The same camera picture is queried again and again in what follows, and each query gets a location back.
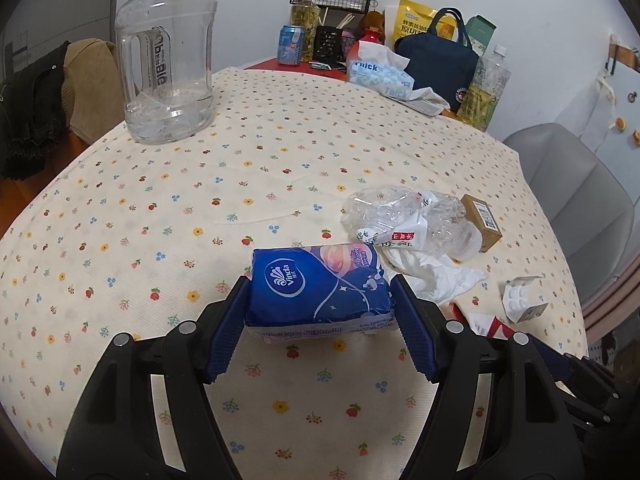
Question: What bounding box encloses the yellow snack bag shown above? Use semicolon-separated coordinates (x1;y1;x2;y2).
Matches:
390;0;441;48

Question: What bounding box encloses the black pen holder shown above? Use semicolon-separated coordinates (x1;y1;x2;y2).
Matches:
314;15;351;63

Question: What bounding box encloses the small yellow tea bottle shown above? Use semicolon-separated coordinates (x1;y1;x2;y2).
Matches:
291;0;321;61

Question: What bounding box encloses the crushed clear plastic bottle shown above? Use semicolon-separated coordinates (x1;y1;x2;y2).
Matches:
341;186;483;262

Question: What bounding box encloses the large yellow tea bottle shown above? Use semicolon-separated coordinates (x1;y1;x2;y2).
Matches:
457;44;512;128

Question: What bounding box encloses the black coat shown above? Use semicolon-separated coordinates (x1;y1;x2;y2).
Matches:
0;42;71;181

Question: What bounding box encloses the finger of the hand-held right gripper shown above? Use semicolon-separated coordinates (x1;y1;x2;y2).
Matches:
540;345;618;403

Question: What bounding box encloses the red packet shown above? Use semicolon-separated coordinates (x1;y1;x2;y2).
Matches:
447;302;518;343

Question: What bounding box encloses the navy lunch bag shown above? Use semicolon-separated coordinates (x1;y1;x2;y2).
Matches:
397;8;480;111

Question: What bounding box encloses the small white carton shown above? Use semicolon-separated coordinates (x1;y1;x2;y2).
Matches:
502;275;548;323

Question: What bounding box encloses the pink curtain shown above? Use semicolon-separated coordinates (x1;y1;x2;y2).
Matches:
582;280;640;331

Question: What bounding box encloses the small brown box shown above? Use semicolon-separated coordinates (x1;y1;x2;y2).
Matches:
460;194;503;253

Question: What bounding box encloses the grey chair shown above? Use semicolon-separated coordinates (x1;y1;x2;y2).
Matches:
502;123;636;306

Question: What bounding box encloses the blue tissue pack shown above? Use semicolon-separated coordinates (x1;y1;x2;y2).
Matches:
244;242;397;345

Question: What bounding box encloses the white tissue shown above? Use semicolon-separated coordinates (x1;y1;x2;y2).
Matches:
385;247;487;306

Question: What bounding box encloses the blue soda can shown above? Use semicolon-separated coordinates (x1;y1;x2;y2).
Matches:
277;25;307;67

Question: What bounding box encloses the large clear water jug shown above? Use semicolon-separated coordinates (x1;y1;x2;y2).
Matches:
114;0;217;145

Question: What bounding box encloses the white refrigerator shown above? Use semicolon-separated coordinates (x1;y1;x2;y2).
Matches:
582;42;640;161

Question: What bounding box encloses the red table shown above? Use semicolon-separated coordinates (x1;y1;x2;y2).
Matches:
245;57;351;81

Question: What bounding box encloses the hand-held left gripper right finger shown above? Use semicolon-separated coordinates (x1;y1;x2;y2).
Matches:
390;274;586;480

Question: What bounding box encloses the white hanging plastic bag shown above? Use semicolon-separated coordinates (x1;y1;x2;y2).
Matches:
575;72;616;136

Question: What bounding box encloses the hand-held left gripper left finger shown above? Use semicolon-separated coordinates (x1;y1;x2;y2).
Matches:
55;275;253;480

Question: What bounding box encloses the green carton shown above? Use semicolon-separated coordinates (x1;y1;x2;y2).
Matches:
465;15;498;56

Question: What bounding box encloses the blue tissue box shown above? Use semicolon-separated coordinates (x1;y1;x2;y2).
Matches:
346;42;416;98

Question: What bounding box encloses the red container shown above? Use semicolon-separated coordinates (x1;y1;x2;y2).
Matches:
357;30;386;56

